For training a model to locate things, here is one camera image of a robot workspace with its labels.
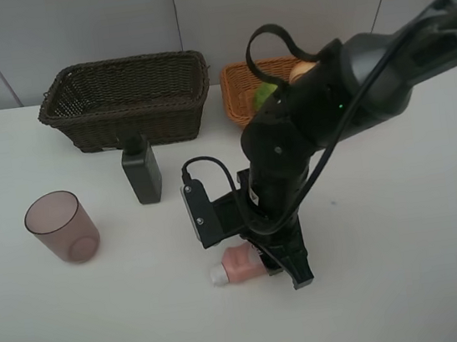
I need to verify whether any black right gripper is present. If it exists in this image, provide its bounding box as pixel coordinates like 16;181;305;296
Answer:
236;161;314;289

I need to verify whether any dark brown wicker basket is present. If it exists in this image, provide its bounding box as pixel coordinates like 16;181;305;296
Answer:
38;50;210;153

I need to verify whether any translucent pink plastic cup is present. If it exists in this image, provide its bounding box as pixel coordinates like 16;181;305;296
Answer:
24;191;100;263

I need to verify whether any pink lotion bottle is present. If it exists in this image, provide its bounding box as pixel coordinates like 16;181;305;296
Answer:
210;242;267;287

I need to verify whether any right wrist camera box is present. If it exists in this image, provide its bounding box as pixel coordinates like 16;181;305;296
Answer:
181;179;246;249

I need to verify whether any red yellow peach fruit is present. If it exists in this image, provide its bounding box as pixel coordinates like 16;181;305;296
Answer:
288;61;316;84

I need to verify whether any orange wicker basket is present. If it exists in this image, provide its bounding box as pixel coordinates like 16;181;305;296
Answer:
220;56;300;129

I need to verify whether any green lime fruit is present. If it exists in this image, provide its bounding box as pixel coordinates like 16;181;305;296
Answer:
252;83;277;112

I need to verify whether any dark green square bottle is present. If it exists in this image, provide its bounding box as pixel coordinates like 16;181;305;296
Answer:
121;131;163;205

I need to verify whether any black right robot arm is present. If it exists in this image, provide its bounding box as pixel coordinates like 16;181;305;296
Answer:
237;0;457;288

